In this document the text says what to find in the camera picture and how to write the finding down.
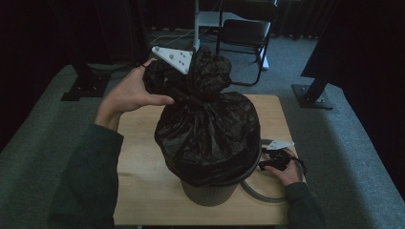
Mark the person's right hand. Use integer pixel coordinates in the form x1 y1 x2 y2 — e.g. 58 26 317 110
264 149 304 187

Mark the grey trash bin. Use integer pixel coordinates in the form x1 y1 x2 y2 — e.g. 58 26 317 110
180 177 241 208

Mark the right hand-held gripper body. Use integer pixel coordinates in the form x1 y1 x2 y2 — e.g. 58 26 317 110
261 139 296 172

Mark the black curtain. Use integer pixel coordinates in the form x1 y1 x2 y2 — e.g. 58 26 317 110
300 0 405 202

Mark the black folding chair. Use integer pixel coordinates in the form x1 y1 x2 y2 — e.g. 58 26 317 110
212 0 280 88

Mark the white floor cable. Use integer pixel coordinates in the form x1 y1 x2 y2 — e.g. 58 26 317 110
149 0 224 47

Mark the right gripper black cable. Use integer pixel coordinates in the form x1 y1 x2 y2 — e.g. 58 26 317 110
286 152 308 177

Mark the grey bin rim ring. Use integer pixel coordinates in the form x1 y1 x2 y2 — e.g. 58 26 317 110
239 138 304 204

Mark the black trash bag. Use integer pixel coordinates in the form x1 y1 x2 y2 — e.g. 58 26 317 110
141 46 263 189

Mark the black metal stand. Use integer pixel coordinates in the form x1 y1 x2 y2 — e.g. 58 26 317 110
59 61 113 102
291 72 335 111

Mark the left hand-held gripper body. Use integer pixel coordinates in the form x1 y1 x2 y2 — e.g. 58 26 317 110
151 46 195 76

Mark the person's left hand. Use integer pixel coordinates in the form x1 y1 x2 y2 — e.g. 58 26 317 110
94 57 176 132

